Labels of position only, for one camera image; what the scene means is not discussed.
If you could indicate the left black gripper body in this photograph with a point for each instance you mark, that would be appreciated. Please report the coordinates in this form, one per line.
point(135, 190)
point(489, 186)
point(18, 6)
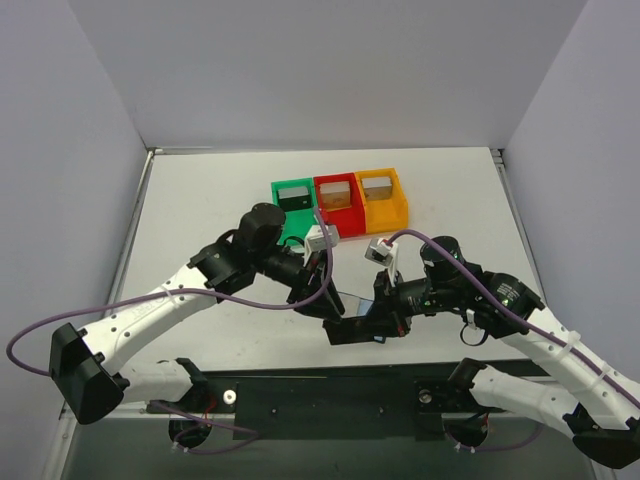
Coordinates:
point(310, 281)

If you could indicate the black leather card holder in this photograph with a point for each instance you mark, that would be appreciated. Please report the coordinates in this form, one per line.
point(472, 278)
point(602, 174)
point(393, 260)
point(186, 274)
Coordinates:
point(357, 305)

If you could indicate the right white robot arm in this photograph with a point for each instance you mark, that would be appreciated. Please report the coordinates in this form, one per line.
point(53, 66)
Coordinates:
point(590, 402)

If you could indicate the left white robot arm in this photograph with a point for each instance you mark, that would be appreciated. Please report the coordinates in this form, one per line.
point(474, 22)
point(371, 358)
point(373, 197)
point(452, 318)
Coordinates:
point(213, 275)

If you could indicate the black card stack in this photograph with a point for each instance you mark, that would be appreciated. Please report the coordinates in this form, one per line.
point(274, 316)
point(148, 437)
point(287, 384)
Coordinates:
point(294, 198)

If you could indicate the brown card stack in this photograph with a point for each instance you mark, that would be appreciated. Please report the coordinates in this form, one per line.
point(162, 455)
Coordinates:
point(335, 195)

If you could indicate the red plastic bin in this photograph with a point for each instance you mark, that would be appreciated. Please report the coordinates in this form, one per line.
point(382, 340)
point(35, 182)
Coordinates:
point(350, 222)

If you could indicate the orange plastic bin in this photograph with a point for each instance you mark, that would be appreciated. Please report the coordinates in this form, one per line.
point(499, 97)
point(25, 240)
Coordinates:
point(385, 204)

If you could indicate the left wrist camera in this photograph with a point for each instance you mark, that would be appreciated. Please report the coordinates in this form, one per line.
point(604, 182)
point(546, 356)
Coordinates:
point(315, 241)

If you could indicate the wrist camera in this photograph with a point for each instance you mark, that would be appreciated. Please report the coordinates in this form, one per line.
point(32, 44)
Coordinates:
point(315, 241)
point(385, 253)

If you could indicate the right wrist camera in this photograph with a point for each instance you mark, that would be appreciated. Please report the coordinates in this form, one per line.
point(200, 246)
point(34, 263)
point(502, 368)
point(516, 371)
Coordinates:
point(385, 253)

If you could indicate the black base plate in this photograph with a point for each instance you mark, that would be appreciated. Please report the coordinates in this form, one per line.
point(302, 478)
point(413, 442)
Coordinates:
point(336, 403)

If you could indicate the aluminium frame rail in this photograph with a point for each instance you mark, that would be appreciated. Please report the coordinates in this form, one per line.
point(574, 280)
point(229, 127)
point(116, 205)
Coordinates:
point(122, 260)

